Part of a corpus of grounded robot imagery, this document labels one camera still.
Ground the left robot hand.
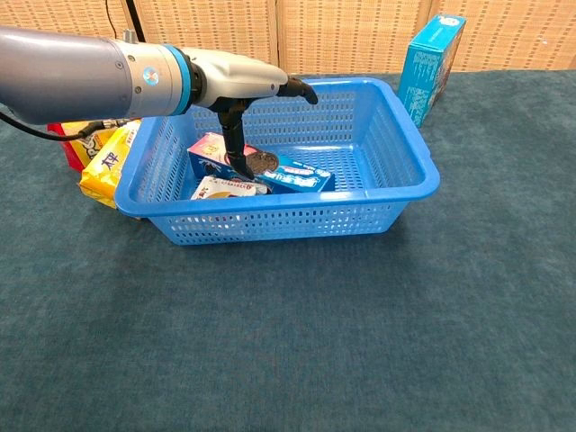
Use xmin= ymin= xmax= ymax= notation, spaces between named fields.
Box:
xmin=179 ymin=47 xmax=320 ymax=181

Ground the small white snack packet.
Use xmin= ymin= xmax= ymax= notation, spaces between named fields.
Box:
xmin=190 ymin=175 xmax=270 ymax=202

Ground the blue Oreo cookie box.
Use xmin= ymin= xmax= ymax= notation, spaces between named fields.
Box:
xmin=187 ymin=131 xmax=337 ymax=195

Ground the yellow cracker pack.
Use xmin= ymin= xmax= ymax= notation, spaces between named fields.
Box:
xmin=78 ymin=119 xmax=143 ymax=211

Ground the yellow Lipo snack bag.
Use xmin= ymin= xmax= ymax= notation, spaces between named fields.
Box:
xmin=47 ymin=120 xmax=118 ymax=173

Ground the blue chocolate chip cookie box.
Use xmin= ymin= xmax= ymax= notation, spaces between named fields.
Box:
xmin=397 ymin=13 xmax=468 ymax=129

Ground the blue plastic basket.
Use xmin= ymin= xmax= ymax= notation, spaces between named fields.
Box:
xmin=113 ymin=76 xmax=441 ymax=247

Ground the woven bamboo screen panel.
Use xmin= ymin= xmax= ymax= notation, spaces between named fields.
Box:
xmin=132 ymin=0 xmax=279 ymax=76
xmin=276 ymin=0 xmax=434 ymax=76
xmin=0 ymin=0 xmax=136 ymax=42
xmin=418 ymin=0 xmax=576 ymax=73

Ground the black tripod pole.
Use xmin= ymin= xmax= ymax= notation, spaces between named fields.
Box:
xmin=124 ymin=0 xmax=146 ymax=42

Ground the teal table cloth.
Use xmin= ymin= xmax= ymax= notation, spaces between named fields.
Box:
xmin=0 ymin=69 xmax=576 ymax=432

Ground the thin black hanging cable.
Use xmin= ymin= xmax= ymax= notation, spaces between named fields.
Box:
xmin=105 ymin=0 xmax=118 ymax=40

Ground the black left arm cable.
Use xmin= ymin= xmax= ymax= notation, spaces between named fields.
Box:
xmin=0 ymin=110 xmax=143 ymax=143

